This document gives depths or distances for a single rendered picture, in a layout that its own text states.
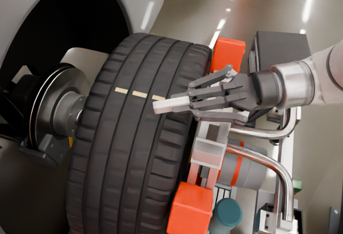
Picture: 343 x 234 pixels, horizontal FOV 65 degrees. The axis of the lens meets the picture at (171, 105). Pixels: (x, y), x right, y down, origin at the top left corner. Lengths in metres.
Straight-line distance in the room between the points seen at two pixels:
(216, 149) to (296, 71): 0.22
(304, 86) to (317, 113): 1.65
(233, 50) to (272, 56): 1.21
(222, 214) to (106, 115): 0.53
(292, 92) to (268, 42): 1.48
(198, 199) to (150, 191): 0.10
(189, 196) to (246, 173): 0.29
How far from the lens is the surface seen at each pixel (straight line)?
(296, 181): 1.13
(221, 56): 0.72
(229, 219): 0.94
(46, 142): 0.89
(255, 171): 0.82
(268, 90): 0.52
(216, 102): 0.52
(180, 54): 0.67
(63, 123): 0.92
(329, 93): 0.55
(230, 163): 0.80
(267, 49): 1.95
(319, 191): 1.93
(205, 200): 0.56
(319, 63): 0.55
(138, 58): 0.64
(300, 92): 0.54
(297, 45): 2.05
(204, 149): 0.58
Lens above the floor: 1.65
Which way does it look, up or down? 57 degrees down
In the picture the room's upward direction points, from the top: straight up
